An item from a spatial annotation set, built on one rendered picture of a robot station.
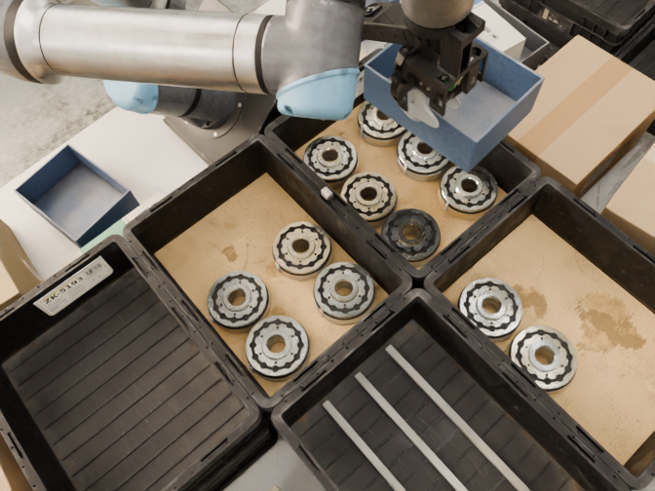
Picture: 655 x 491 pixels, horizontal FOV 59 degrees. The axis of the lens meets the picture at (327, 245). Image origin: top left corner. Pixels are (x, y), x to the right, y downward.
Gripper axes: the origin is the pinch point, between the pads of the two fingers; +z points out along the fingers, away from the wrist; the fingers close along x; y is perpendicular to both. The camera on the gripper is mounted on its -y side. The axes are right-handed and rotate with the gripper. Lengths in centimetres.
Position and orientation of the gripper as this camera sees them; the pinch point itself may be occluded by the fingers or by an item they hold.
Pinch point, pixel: (417, 109)
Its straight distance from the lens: 82.8
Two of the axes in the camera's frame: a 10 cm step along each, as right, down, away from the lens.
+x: 7.3, -6.6, 1.9
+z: 1.1, 3.9, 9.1
